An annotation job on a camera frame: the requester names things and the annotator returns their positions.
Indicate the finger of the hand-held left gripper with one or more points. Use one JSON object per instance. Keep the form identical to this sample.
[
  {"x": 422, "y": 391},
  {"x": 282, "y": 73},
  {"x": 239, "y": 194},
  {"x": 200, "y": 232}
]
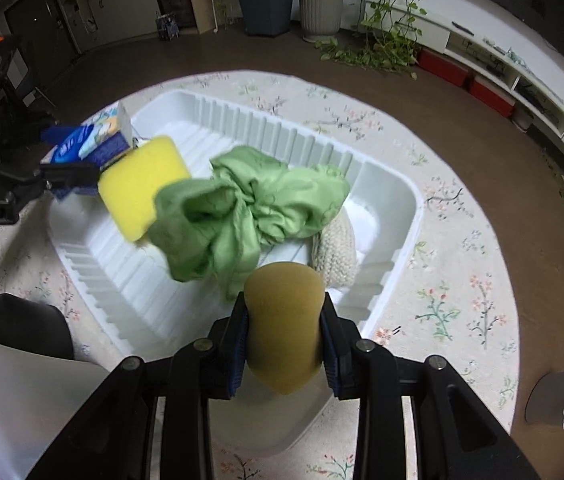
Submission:
[
  {"x": 57, "y": 135},
  {"x": 62, "y": 175}
]

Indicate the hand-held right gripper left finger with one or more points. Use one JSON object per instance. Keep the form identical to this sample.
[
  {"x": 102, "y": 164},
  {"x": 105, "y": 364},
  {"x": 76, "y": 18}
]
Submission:
[{"x": 238, "y": 350}]

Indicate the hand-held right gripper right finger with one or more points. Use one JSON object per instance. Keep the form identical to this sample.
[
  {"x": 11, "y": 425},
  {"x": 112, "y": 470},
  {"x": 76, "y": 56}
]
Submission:
[{"x": 329, "y": 355}]

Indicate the tan round sponge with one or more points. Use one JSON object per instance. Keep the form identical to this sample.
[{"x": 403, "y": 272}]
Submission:
[{"x": 284, "y": 320}]

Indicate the yellow rectangular sponge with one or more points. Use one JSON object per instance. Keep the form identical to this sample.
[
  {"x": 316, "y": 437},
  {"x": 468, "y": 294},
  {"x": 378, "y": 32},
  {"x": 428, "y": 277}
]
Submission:
[{"x": 137, "y": 185}]

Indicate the white plastic tray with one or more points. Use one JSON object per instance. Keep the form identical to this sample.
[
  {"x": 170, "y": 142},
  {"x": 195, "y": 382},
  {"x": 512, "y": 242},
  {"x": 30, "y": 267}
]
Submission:
[{"x": 112, "y": 260}]

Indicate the cream knitted cloth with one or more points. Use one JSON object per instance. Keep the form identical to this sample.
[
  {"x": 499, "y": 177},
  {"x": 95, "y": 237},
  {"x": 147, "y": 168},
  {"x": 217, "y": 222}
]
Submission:
[{"x": 334, "y": 255}]

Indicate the green cloth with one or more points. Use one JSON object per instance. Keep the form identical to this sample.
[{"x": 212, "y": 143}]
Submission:
[{"x": 242, "y": 210}]

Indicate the small blue cart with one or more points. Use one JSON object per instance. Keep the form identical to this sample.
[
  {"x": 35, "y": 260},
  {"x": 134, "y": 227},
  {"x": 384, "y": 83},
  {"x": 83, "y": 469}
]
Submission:
[{"x": 167, "y": 26}]

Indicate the grey cylindrical trash can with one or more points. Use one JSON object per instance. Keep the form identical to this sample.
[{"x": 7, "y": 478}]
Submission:
[{"x": 557, "y": 397}]

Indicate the dark blue plant pot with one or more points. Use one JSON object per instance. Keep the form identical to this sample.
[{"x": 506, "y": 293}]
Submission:
[{"x": 264, "y": 5}]

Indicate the white ribbed plant pot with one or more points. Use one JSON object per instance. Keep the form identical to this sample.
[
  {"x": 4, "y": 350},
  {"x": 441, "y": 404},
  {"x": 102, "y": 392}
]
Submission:
[{"x": 321, "y": 10}]

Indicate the red storage box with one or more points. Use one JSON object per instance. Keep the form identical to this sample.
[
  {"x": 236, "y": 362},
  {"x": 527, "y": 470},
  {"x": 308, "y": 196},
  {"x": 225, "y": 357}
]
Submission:
[
  {"x": 444, "y": 67},
  {"x": 492, "y": 97}
]

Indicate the small white plant pot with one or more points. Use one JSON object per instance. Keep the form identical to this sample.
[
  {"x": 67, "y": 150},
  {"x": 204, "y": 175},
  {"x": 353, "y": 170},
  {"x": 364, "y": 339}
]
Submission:
[{"x": 523, "y": 119}]

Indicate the trailing pothos plant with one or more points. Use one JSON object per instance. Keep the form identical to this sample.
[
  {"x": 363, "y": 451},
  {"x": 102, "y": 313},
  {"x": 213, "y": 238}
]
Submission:
[{"x": 387, "y": 35}]

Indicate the white television cabinet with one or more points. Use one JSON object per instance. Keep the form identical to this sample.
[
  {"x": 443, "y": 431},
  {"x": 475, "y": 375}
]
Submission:
[{"x": 512, "y": 75}]

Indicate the white wall cabinet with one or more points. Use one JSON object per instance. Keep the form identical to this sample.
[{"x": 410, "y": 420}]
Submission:
[{"x": 117, "y": 5}]

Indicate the wall-mounted television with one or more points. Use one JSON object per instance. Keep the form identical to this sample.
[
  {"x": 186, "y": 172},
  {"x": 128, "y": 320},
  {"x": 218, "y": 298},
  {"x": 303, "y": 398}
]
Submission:
[{"x": 537, "y": 5}]

